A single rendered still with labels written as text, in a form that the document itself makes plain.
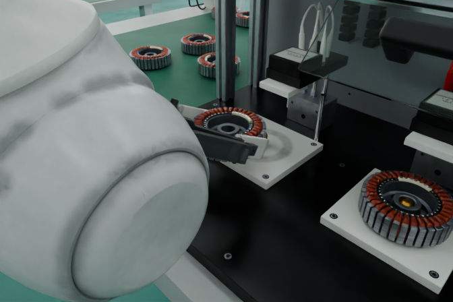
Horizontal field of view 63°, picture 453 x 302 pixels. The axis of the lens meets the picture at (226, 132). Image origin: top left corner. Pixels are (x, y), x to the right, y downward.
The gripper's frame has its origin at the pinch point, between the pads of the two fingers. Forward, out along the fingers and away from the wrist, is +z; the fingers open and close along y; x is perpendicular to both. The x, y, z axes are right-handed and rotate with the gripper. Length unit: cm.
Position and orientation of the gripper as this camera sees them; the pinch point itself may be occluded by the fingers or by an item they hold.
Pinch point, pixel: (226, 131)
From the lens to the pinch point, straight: 55.1
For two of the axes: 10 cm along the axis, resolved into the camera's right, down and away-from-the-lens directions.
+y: 7.0, 3.7, -6.1
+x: 3.4, -9.2, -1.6
